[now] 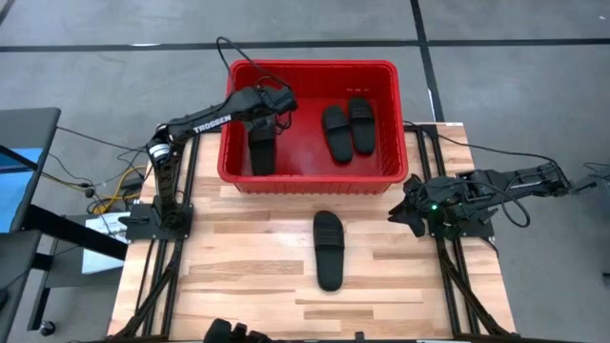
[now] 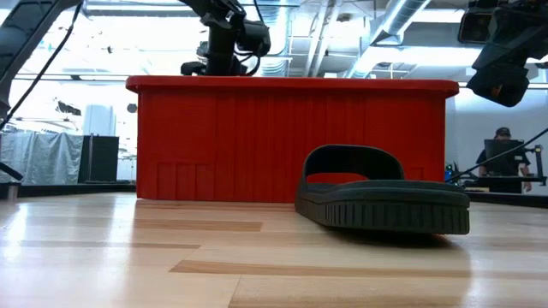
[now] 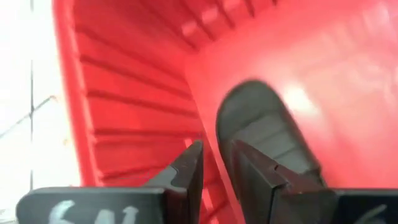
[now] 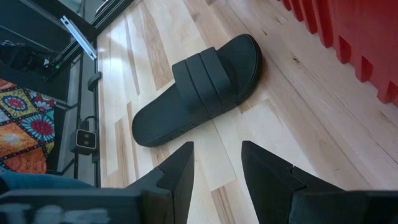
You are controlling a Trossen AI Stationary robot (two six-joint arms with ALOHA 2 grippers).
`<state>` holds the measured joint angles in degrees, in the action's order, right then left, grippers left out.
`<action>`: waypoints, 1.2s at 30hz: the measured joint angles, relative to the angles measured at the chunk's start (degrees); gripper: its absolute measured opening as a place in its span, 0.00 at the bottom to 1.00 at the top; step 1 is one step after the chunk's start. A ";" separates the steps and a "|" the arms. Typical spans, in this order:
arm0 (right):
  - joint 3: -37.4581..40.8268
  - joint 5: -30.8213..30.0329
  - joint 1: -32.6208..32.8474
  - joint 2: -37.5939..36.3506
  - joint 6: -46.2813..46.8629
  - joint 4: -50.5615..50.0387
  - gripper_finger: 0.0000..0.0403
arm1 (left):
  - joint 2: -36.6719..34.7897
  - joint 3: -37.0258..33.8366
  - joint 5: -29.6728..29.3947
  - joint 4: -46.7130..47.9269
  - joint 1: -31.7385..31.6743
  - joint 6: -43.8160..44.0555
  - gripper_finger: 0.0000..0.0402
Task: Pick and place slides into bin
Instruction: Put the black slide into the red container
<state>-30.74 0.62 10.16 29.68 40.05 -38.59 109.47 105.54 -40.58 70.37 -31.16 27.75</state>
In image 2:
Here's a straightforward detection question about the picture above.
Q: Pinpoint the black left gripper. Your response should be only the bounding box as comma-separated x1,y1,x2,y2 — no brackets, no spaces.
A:
204,40,250,77

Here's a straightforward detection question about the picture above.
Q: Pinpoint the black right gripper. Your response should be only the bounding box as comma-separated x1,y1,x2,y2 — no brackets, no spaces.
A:
465,10,548,108

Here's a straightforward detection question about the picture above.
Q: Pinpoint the dark grey rubber slide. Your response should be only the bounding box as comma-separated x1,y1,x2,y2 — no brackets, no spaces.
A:
294,144,471,235

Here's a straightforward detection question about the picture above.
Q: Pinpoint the red plastic bin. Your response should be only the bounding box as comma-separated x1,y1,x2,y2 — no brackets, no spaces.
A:
126,75,460,204

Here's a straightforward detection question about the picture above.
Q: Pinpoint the long ceiling light bar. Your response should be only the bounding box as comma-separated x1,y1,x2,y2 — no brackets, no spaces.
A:
457,81,548,90
12,73,129,82

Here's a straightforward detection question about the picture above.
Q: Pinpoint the person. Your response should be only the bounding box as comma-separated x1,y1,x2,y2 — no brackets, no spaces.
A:
475,127,534,193

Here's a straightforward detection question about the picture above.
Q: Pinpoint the black monitor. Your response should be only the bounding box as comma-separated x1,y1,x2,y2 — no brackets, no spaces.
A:
483,139,527,176

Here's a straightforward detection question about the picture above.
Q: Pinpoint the black monitor stand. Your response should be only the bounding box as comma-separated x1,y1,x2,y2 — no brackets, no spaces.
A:
524,144,547,179

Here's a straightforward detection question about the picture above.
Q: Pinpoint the black desk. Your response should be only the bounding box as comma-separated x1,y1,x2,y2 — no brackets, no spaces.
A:
464,174,548,194

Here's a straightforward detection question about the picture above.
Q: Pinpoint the white column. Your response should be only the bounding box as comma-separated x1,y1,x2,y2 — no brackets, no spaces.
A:
83,104,116,138

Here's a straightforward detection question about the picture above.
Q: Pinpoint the black cabinet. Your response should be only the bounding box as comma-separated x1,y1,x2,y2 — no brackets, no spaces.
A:
78,135,120,184

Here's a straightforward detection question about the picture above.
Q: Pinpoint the grey hanging cloth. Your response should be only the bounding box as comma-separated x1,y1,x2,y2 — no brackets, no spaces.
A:
0,131,85,186

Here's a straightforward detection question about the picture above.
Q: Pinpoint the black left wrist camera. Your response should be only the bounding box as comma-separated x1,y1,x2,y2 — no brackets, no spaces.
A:
179,61,207,77

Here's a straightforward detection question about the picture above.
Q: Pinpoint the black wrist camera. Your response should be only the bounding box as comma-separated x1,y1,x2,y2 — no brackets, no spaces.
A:
179,61,207,77
456,7,496,45

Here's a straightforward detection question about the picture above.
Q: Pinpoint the corrugated silver duct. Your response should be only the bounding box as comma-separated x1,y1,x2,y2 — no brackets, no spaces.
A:
259,0,295,78

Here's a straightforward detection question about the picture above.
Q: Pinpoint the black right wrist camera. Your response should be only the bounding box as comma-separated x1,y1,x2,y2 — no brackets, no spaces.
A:
456,7,496,45

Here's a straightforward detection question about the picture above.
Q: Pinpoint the thin black cable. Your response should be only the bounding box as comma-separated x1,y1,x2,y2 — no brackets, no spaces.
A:
0,0,83,132
444,127,548,184

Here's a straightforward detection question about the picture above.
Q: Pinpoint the rectangular grey duct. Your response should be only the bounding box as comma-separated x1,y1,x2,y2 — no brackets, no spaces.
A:
402,19,462,48

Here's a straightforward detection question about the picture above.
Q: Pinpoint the black table edge rail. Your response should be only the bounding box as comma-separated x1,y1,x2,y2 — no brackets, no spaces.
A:
0,182,137,200
465,191,548,210

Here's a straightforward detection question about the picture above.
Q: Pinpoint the large round silver duct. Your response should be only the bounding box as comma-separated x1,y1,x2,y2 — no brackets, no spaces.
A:
344,0,432,80

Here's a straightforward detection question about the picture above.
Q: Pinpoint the black wall-mounted device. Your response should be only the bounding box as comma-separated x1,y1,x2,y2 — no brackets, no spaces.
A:
55,100,82,117

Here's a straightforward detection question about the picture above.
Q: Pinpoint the thick black cable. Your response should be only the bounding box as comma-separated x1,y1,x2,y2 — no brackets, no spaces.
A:
0,161,25,181

